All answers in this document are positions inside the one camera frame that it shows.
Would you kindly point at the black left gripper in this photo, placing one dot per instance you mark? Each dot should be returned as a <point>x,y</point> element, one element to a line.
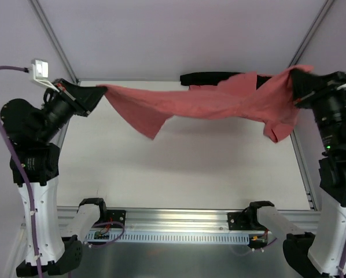
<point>72,100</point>

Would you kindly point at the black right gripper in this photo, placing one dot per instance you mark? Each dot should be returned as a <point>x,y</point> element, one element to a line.
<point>310,97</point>

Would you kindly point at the pink t-shirt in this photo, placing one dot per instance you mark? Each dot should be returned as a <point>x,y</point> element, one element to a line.
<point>271,104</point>
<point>147,110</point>

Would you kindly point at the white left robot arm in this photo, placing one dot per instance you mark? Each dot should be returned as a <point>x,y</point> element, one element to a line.
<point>35,170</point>

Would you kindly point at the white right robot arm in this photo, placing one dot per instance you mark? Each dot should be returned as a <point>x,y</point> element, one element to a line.
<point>323,253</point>

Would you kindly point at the black t-shirt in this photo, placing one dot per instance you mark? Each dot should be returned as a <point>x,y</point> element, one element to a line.
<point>225,80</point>

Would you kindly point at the left side aluminium rail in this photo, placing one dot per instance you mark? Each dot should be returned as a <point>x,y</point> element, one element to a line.
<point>64,136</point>

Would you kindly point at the aluminium rail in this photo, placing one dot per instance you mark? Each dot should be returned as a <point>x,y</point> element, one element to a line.
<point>308,186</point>
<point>181,220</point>
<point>64,136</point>

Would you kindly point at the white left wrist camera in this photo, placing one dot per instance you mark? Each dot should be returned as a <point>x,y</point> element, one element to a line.
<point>39,74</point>

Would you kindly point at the right aluminium frame post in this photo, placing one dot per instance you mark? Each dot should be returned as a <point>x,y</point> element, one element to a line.
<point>313,29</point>

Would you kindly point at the aluminium frame post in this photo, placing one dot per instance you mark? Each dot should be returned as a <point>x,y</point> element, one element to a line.
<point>48,29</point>
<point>313,29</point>

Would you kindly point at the left aluminium frame post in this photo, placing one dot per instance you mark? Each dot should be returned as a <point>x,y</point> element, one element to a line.
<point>48,29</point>

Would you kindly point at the right side aluminium rail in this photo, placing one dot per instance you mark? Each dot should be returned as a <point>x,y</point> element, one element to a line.
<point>308,186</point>

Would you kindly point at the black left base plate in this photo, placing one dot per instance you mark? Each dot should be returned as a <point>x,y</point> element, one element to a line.
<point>115,215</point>

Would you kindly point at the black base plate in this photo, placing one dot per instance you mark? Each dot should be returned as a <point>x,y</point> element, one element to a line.
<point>239,221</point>
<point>115,215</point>

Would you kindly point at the aluminium front rail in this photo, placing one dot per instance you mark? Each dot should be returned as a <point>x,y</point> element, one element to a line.
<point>181,220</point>

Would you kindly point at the white slotted cable duct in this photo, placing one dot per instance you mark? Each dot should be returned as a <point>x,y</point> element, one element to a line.
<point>180,237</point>

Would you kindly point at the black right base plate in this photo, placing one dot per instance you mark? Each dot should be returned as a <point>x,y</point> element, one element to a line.
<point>239,221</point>

